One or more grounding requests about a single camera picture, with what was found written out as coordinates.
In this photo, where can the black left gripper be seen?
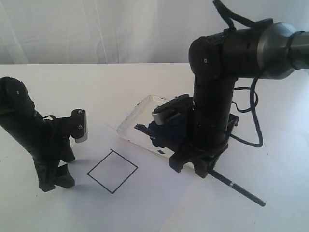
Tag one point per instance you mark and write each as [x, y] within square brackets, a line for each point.
[48, 144]

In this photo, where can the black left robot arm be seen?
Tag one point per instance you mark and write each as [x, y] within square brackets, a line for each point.
[16, 109]

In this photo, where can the white backdrop curtain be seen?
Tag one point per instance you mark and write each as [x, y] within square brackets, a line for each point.
[103, 31]

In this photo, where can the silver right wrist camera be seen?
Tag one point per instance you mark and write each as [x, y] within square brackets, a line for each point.
[169, 108]

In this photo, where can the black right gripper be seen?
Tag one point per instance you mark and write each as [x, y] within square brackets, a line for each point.
[204, 140]

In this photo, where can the white paper sheet with square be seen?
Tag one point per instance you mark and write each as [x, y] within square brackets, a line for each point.
[119, 187]

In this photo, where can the white plastic paint tray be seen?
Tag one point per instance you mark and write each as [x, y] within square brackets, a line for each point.
[142, 114]

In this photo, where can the dark blue paint blob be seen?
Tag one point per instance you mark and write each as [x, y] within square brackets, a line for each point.
[169, 135]

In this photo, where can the black paintbrush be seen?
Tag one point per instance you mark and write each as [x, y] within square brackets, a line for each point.
[241, 189]

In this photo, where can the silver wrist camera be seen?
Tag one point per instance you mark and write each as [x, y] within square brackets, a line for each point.
[79, 128]
[169, 108]

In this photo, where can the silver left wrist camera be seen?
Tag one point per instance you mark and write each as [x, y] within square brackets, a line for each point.
[79, 128]

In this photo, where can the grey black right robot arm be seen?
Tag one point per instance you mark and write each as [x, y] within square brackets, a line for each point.
[265, 50]

